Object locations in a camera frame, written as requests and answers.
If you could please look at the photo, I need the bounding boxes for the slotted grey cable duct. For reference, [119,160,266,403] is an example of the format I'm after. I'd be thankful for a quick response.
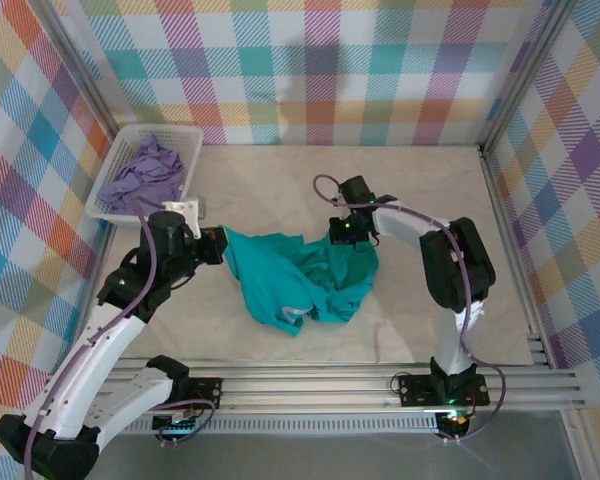
[124,413,441,436]

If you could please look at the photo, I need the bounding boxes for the purple crumpled cloth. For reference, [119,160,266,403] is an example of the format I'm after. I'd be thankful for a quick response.
[96,133,186,219]

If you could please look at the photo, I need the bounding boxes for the white plastic basket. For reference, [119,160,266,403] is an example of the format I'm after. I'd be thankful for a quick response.
[84,124,205,231]

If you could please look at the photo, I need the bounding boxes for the aluminium side rail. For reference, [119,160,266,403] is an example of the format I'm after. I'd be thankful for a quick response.
[477,144,557,370]

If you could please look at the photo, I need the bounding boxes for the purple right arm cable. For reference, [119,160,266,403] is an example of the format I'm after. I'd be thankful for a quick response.
[313,173,507,444]

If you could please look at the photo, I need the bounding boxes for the aluminium corner post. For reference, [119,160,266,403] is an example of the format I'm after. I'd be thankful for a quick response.
[478,0,580,151]
[27,0,121,149]

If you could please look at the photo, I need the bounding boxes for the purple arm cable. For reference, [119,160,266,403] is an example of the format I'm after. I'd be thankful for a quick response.
[313,173,507,444]
[23,197,216,474]

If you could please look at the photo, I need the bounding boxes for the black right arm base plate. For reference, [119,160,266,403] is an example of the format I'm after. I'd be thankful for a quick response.
[396,373,492,408]

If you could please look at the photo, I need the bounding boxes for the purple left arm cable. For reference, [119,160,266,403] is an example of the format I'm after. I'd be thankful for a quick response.
[23,197,216,474]

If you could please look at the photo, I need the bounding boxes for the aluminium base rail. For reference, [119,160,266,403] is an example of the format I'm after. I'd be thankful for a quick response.
[44,360,584,417]

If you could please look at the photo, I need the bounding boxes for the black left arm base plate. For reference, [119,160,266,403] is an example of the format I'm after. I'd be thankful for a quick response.
[182,377,225,410]

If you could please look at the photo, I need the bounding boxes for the teal t-shirt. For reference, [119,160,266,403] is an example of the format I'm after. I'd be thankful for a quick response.
[219,225,381,338]

